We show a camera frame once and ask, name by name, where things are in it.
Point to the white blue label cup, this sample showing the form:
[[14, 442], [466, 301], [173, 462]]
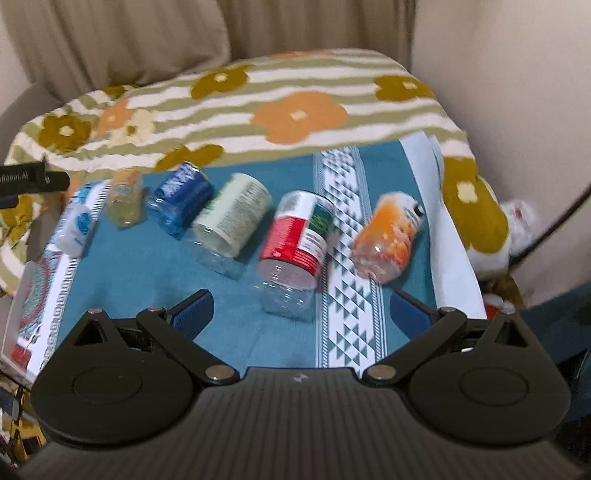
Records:
[[78, 219]]

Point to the pale green label cup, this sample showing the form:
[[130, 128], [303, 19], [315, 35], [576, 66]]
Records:
[[223, 228]]

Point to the orange label clear cup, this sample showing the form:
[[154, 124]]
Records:
[[383, 249]]

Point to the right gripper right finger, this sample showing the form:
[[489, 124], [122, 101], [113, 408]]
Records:
[[486, 382]]

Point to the beige curtain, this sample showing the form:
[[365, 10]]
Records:
[[74, 47]]

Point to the red label clear cup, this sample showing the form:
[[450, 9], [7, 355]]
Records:
[[293, 253]]

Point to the floral striped quilt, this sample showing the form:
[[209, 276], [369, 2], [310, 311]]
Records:
[[265, 109]]

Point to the white plush toy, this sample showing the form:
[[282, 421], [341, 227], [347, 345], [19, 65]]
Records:
[[517, 230]]

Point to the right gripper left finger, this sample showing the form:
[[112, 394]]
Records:
[[125, 381]]

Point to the yellow label clear cup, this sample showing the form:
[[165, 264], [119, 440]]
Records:
[[125, 198]]

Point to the teal patterned cloth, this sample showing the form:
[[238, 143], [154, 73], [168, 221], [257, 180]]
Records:
[[347, 321]]

